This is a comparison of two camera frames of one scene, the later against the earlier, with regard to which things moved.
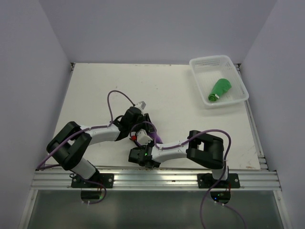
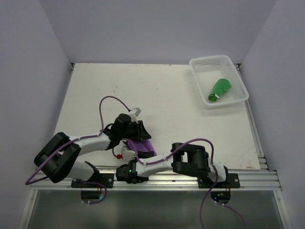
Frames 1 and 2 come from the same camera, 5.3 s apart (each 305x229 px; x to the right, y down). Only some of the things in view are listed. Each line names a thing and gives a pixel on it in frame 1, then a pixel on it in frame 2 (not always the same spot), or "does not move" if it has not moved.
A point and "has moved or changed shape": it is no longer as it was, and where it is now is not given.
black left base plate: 106,179 does not move
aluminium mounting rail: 60,180 does not move
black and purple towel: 152,130 has moved or changed shape
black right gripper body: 143,147 → 143,180
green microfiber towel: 221,86 does not move
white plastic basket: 208,70 does not move
